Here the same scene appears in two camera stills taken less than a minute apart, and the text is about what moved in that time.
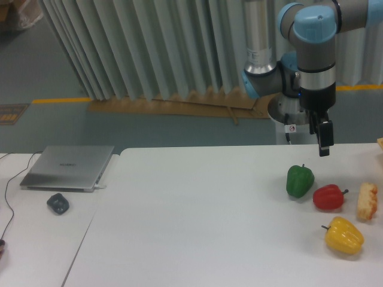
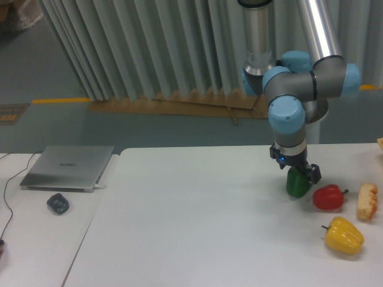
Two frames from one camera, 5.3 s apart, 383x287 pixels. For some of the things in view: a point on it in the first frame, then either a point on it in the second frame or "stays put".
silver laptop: x=67 y=168 stays put
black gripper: x=319 y=100 → x=284 y=159
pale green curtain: x=160 y=49 stays put
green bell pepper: x=299 y=180 stays put
